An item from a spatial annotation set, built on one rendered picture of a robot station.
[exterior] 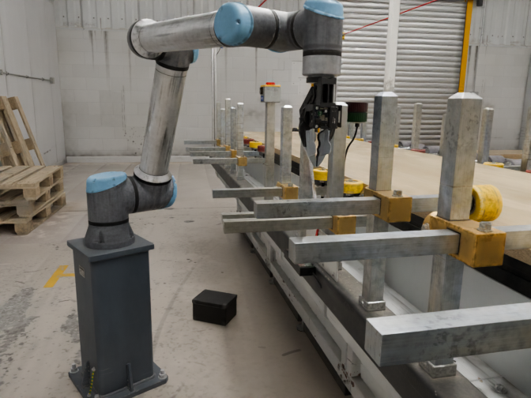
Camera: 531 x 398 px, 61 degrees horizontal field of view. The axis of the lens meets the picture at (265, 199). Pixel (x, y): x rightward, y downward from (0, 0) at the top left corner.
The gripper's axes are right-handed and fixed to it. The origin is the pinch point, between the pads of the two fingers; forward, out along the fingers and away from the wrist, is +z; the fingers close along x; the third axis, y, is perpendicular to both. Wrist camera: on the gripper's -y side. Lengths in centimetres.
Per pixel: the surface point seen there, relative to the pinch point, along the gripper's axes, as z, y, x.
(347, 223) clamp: 15.6, 3.5, 7.8
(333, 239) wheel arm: 5, 49, -14
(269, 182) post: 19, -80, 7
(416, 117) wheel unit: -8, -146, 115
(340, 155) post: -1.0, -3.7, 8.2
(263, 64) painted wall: -92, -785, 162
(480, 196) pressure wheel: 4.4, 26.7, 26.8
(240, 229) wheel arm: 16.7, 0.0, -18.8
